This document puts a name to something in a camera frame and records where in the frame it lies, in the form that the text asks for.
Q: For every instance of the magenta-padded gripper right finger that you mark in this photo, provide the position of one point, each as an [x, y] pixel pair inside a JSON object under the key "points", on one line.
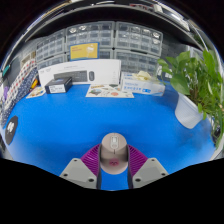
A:
{"points": [[150, 170]]}

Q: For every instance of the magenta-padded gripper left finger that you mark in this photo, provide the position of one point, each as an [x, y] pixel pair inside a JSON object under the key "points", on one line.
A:
{"points": [[76, 171]]}

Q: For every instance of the pale pink computer mouse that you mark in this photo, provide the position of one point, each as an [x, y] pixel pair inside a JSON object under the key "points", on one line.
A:
{"points": [[114, 155]]}

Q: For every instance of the white blue tissue box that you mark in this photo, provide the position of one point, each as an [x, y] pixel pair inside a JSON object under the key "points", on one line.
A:
{"points": [[141, 86]]}

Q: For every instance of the small black box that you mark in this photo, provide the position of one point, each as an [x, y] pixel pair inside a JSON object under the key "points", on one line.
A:
{"points": [[58, 86]]}

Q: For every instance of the green potted plant white pot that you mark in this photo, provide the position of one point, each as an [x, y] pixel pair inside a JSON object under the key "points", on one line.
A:
{"points": [[195, 76]]}

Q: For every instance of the white keyboard packaging box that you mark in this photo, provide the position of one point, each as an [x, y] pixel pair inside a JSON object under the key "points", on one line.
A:
{"points": [[106, 71]]}

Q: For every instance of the red blue checkered cloth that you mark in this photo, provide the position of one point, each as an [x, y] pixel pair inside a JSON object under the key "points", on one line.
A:
{"points": [[18, 83]]}

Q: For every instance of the yellow blue-framed box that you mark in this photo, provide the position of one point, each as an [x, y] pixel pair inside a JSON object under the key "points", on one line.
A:
{"points": [[84, 51]]}

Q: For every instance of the white rectangular basket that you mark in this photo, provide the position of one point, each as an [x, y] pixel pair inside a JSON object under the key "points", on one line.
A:
{"points": [[27, 60]]}

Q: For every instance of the black wall shelf unit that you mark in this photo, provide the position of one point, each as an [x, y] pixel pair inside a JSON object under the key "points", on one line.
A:
{"points": [[100, 13]]}

